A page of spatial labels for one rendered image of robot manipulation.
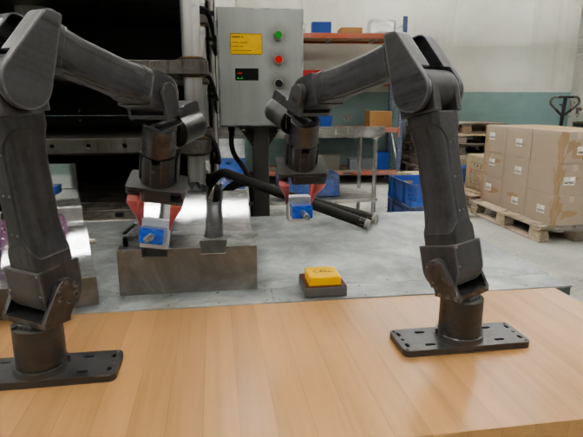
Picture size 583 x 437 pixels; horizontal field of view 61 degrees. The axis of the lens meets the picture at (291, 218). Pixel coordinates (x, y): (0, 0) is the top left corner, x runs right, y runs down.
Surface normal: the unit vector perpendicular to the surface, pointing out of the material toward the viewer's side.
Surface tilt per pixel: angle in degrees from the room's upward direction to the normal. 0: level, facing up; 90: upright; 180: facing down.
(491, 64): 90
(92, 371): 0
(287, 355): 0
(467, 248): 76
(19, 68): 90
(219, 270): 90
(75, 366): 0
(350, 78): 93
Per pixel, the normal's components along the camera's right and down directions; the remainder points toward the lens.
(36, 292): -0.44, 0.29
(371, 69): -0.82, 0.20
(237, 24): 0.14, 0.23
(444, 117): 0.61, -0.06
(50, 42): 0.90, 0.10
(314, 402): 0.00, -0.97
